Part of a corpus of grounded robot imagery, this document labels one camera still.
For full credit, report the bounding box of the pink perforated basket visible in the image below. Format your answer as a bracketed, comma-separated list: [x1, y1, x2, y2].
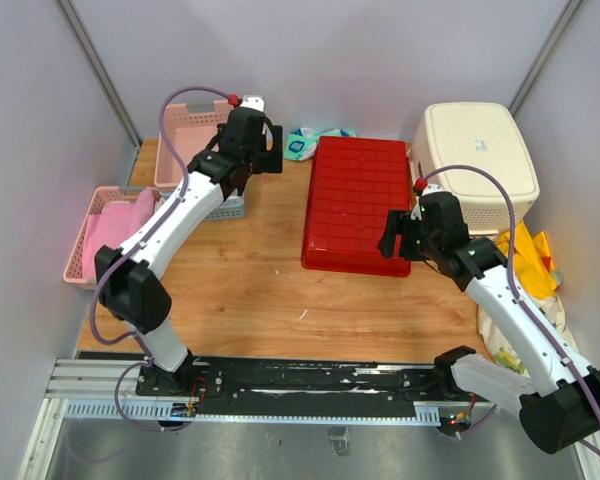
[154, 99, 231, 193]

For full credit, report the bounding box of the red plastic tray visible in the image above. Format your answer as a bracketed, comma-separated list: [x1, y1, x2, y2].
[301, 136, 411, 278]

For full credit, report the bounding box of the large cream perforated container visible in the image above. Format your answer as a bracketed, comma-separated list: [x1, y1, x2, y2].
[408, 102, 540, 237]

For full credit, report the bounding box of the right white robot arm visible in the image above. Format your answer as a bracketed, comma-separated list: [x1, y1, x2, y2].
[378, 185, 600, 454]

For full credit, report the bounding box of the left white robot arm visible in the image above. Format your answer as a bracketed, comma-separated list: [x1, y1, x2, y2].
[95, 96, 282, 396]

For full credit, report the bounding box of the green white wipes packet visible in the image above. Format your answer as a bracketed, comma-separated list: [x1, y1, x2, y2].
[283, 127, 357, 162]

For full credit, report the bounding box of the yellow patterned cloth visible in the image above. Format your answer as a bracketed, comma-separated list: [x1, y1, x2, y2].
[477, 221, 578, 376]

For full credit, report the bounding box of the pink basket with cloths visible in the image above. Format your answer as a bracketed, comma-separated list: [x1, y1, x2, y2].
[63, 186, 160, 289]

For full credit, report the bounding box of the pink folded cloth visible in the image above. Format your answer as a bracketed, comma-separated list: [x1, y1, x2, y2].
[81, 188, 156, 280]

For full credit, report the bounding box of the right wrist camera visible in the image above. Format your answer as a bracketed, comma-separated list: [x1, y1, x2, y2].
[413, 178, 444, 198]

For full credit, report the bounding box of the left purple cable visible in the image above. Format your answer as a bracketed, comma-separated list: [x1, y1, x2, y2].
[89, 87, 241, 433]

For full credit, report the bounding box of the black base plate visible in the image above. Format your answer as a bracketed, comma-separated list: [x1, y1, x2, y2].
[135, 356, 473, 421]

